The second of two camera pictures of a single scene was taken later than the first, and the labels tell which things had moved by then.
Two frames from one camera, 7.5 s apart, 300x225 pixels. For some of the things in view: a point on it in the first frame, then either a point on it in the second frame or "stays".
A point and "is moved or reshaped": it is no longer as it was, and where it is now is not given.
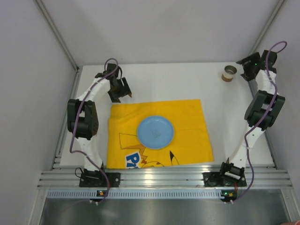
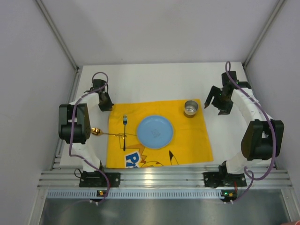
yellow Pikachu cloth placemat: x=190 y=144 stays
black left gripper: x=119 y=89 -> x=105 y=104
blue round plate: x=155 y=132 stays
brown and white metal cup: x=228 y=73 is moved or reshaped
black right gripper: x=247 y=69 -> x=220 y=102
